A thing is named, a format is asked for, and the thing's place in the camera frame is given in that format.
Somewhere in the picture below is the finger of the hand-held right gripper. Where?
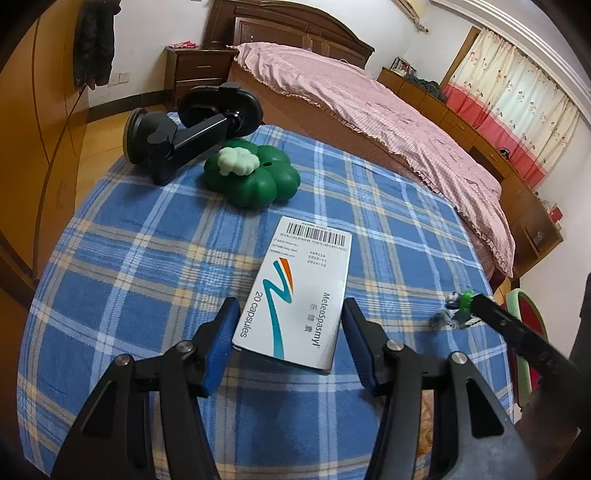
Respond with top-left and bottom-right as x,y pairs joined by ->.
471,294 -> 555,358

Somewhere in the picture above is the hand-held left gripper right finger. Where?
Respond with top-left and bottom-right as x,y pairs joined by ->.
342,298 -> 541,480

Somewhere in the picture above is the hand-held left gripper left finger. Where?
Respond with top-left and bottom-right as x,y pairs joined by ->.
51,298 -> 242,480

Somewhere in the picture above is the small green grey object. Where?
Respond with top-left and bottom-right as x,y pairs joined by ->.
431,288 -> 476,329

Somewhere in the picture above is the white teal medicine box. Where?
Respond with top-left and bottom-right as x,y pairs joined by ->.
231,215 -> 353,372

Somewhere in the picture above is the red chair with green rim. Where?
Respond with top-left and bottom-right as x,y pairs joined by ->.
505,288 -> 550,416

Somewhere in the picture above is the blue plaid blanket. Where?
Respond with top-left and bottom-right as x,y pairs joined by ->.
18,124 -> 515,480

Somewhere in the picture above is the green clover-shaped container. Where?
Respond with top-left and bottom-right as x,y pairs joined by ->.
204,142 -> 301,208

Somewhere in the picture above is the pale green clover lid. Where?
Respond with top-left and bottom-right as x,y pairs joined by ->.
217,147 -> 259,177

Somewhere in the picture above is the long low wooden cabinet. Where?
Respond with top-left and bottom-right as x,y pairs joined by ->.
378,67 -> 565,278

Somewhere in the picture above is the cream and red curtain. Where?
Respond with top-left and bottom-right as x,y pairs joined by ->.
441,27 -> 580,190

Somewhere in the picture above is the pink ruffled bedspread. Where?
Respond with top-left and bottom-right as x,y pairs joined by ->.
233,41 -> 515,278

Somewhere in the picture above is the dark cloth pile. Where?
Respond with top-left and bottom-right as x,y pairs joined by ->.
406,74 -> 448,102

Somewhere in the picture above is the light wooden wardrobe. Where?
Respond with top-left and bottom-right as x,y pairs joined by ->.
0,0 -> 90,301

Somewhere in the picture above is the dark wooden nightstand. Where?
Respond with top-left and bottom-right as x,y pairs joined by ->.
164,46 -> 238,112

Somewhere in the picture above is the bed with pink cover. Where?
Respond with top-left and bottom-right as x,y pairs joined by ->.
203,0 -> 515,296

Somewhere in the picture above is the dark hanging jacket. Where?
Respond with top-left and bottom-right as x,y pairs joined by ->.
74,0 -> 122,89

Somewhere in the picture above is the black suction phone mount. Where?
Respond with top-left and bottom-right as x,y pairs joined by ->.
124,83 -> 265,186

